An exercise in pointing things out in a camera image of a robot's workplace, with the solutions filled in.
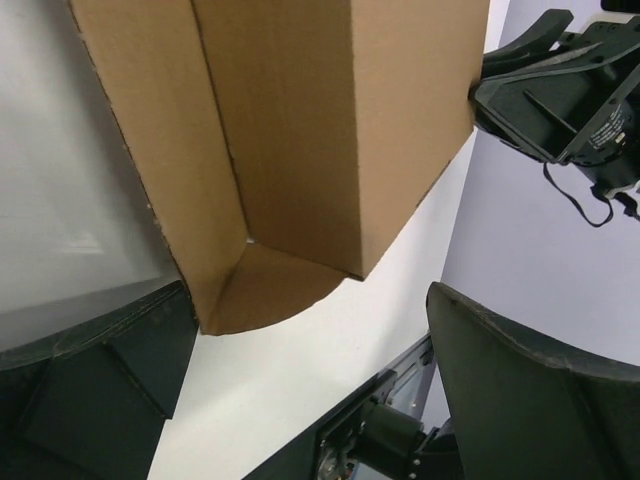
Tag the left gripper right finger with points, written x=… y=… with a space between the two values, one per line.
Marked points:
x=525 y=405

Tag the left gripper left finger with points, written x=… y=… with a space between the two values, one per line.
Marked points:
x=91 y=401

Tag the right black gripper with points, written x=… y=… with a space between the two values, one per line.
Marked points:
x=563 y=97

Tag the cardboard box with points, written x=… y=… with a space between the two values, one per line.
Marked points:
x=283 y=145

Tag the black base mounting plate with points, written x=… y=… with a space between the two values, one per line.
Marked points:
x=300 y=457

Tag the aluminium frame rail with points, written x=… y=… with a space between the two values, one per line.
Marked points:
x=414 y=371

